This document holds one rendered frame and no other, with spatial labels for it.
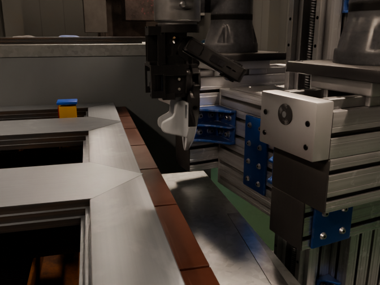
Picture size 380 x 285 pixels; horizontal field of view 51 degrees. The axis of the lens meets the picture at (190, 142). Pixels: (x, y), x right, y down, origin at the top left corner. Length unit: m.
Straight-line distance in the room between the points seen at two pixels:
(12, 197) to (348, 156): 0.52
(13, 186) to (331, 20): 0.71
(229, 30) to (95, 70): 0.58
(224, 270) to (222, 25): 0.64
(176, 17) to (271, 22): 4.67
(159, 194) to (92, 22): 3.22
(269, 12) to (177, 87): 4.65
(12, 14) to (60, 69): 6.15
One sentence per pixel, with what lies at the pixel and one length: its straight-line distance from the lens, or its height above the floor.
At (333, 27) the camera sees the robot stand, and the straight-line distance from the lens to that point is 0.95.
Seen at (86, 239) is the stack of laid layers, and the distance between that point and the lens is 0.53.
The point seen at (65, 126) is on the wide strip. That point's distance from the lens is 1.11.
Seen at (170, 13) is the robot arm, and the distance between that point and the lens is 0.64.
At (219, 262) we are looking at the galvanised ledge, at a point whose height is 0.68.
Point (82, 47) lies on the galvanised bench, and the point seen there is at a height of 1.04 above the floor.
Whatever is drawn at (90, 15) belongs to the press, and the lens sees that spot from 3.82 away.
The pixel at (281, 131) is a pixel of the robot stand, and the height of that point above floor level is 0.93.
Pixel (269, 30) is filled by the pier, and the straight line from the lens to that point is 5.27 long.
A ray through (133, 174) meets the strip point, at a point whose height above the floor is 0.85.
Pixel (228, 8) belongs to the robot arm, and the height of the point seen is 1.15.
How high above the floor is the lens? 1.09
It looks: 15 degrees down
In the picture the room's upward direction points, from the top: straight up
